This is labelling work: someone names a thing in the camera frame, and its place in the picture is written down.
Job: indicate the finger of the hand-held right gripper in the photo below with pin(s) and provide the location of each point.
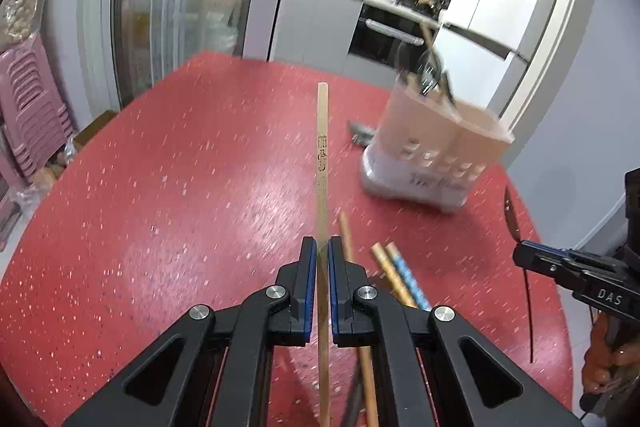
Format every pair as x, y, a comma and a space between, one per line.
550, 267
542, 246

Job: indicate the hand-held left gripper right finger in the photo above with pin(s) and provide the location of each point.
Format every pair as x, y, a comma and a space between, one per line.
334, 277

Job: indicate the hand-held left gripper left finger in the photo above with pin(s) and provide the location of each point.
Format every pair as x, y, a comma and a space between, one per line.
311, 277

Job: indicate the black chopstick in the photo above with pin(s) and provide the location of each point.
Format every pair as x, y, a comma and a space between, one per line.
512, 217

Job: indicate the yellow patterned chopstick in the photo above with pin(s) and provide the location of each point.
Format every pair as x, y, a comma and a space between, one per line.
392, 272

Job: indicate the blue patterned chopstick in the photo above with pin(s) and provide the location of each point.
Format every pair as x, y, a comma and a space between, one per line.
407, 274

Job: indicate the beige plastic cutlery holder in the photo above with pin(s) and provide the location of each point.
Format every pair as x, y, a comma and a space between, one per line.
420, 122

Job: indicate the person's right hand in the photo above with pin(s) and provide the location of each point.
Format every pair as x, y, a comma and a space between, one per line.
602, 357

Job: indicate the metal fork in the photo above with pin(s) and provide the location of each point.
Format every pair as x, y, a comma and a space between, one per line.
361, 133

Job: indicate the black built-in oven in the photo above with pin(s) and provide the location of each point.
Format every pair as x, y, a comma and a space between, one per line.
390, 34

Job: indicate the grey kitchen base cabinets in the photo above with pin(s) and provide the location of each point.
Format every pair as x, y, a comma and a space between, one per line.
315, 27

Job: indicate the cardboard box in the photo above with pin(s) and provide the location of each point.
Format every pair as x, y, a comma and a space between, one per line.
95, 127

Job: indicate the dark wok with food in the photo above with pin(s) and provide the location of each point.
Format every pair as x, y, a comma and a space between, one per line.
417, 2

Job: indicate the clear bag of bread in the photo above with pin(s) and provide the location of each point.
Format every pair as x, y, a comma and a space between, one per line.
47, 174

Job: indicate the sliding glass door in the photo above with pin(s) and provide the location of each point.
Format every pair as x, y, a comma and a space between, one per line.
190, 7

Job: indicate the stack of pink plastic stools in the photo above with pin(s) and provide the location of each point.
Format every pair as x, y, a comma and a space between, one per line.
35, 107

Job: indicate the clear bag of pale balls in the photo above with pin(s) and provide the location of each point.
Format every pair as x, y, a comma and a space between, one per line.
22, 2

